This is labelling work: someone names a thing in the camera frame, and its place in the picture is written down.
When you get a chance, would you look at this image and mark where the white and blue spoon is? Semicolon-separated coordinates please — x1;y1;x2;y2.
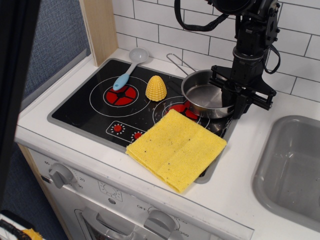
112;47;149;91

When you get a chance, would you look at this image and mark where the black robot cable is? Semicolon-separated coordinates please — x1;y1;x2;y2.
174;0;230;33

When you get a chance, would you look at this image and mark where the grey left oven knob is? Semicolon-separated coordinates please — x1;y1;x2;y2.
49;163;74;189

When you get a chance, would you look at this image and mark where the wooden side post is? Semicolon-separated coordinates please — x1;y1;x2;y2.
79;0;119;67

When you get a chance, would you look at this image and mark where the yellow toy corn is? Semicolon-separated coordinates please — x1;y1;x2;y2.
145;75;167;102

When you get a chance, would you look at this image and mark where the white toy oven front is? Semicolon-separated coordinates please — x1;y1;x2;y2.
27;148;241;240

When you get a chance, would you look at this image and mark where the grey oven knob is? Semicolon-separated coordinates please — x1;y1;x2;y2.
143;210;177;240
49;163;74;189

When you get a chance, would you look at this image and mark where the yellow towel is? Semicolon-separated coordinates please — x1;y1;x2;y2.
126;109;227;193

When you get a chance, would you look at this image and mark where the stainless steel pot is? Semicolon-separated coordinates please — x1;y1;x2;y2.
166;53;234;120

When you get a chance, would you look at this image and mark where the black toy stove top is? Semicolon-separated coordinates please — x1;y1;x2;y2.
46;58;248;185

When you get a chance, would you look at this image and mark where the grey right oven knob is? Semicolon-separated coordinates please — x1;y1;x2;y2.
143;210;177;240

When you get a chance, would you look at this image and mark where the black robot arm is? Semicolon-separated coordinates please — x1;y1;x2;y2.
211;0;280;119

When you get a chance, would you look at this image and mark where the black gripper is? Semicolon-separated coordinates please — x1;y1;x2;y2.
210;53;276;119

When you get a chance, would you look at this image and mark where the grey sink basin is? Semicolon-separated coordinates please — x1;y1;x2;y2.
252;115;320;232

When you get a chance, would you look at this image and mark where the yellow cloth bottom corner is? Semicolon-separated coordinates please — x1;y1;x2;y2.
22;228;43;240

